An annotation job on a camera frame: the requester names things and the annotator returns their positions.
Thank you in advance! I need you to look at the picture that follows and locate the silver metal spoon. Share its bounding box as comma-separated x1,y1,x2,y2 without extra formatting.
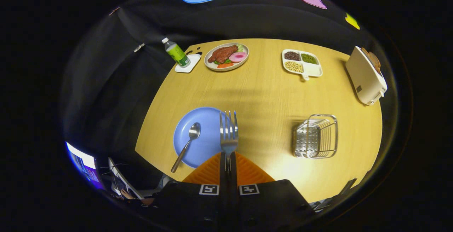
171,122,201,173

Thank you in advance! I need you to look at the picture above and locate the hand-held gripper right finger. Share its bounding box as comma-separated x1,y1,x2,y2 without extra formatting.
229,152,316,232

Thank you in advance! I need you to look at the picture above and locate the white divided bean tray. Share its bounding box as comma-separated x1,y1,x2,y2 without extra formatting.
282,49,323,81

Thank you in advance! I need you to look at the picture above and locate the white toaster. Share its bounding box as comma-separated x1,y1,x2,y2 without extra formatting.
345,46,388,106

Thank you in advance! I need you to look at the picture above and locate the black backdrop cloth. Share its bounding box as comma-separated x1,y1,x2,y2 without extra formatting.
60,0,375,190

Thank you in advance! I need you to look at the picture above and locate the open laptop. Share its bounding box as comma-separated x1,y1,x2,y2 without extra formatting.
108,158,144,200

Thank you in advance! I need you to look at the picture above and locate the plate of meat and vegetables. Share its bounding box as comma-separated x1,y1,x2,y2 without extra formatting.
204,43,250,72

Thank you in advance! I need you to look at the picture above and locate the blue round plate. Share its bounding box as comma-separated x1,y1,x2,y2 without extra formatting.
173,107,234,169

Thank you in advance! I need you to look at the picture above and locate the lit computer monitor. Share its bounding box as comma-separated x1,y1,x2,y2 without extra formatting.
65,142,104,190

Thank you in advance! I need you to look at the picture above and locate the brown bread slice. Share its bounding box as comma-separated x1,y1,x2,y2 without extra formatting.
361,47,382,73

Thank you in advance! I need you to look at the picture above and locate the green label plastic bottle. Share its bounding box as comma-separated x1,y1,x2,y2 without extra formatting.
162,37,191,68

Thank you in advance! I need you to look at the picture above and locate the white square coaster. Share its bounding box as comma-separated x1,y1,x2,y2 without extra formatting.
174,54,201,74

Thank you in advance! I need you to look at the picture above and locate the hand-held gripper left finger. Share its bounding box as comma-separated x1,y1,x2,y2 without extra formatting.
150,152,230,232

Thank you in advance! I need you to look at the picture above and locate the silver metal fork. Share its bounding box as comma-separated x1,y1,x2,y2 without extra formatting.
219,111,239,172

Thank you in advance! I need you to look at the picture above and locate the metal wire cutlery basket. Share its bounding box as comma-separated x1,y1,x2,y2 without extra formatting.
292,114,338,159

